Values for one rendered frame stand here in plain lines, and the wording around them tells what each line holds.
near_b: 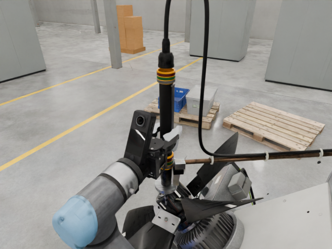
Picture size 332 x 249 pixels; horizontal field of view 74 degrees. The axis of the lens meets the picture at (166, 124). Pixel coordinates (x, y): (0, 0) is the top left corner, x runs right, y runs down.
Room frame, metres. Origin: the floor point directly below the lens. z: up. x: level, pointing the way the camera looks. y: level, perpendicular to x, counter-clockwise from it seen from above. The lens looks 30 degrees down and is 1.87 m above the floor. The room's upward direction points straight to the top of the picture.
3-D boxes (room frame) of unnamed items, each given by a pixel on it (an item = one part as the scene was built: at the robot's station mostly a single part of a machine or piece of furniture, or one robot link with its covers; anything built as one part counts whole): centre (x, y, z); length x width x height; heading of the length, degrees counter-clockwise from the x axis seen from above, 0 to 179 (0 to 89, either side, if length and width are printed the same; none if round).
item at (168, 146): (0.44, 0.00, 1.56); 0.09 x 0.05 x 0.02; 140
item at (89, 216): (0.26, 0.13, 1.54); 0.11 x 0.08 x 0.09; 150
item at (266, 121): (3.04, -1.71, 0.07); 1.20 x 1.00 x 0.15; 44
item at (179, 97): (3.68, -0.15, 0.25); 0.60 x 0.41 x 0.22; 157
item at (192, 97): (3.49, -0.62, 0.31); 0.60 x 0.42 x 0.33; 157
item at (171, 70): (0.50, 0.00, 1.71); 0.04 x 0.04 x 0.03
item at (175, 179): (0.50, -0.01, 1.41); 0.09 x 0.07 x 0.10; 95
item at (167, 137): (0.47, -0.02, 1.54); 0.09 x 0.03 x 0.06; 140
